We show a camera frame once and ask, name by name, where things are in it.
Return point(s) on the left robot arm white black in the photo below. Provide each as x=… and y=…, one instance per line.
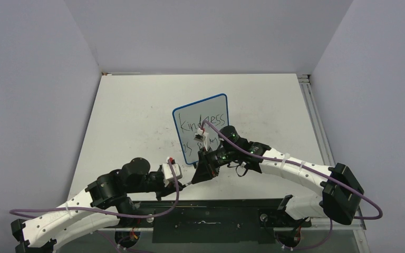
x=103, y=203

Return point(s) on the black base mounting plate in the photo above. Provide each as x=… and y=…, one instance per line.
x=217, y=221

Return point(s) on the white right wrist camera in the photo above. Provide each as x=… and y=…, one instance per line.
x=202, y=136

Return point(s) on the aluminium rail right side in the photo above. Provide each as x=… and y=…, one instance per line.
x=323, y=143

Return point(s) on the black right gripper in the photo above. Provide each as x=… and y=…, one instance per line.
x=206, y=169

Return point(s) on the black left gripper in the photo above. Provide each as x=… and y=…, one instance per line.
x=165, y=191

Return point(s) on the blue framed whiteboard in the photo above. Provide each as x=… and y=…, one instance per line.
x=188, y=118

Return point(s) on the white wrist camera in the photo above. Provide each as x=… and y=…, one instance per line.
x=202, y=136
x=171, y=171

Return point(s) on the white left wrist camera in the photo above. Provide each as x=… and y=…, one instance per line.
x=171, y=171

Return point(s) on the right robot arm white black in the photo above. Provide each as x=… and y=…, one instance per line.
x=335, y=189

